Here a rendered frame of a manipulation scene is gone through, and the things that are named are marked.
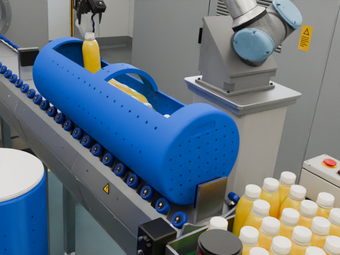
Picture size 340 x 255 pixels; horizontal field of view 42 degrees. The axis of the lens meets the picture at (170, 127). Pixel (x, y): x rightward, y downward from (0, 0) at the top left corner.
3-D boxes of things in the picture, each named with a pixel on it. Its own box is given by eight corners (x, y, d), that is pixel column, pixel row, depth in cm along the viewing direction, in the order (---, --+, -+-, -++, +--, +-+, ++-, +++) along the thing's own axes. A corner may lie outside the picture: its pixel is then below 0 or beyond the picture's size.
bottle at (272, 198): (264, 229, 125) (274, 178, 118) (277, 244, 119) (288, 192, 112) (243, 232, 123) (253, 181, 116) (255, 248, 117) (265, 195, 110)
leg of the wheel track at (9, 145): (11, 172, 312) (5, 88, 287) (14, 175, 308) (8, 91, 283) (3, 174, 309) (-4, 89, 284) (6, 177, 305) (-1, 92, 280)
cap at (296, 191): (288, 196, 111) (289, 189, 110) (290, 188, 114) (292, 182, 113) (303, 200, 110) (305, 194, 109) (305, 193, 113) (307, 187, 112)
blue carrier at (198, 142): (99, 92, 195) (92, 29, 182) (239, 182, 133) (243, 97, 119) (39, 111, 181) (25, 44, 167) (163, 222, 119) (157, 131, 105)
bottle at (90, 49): (103, 79, 176) (100, 38, 169) (87, 82, 173) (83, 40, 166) (99, 75, 181) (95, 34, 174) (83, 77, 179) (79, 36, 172)
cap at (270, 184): (272, 182, 116) (274, 176, 116) (281, 190, 113) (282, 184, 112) (260, 183, 115) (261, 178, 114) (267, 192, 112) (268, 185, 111)
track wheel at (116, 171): (122, 161, 139) (118, 159, 137) (130, 167, 136) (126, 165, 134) (115, 173, 139) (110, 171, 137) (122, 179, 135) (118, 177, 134)
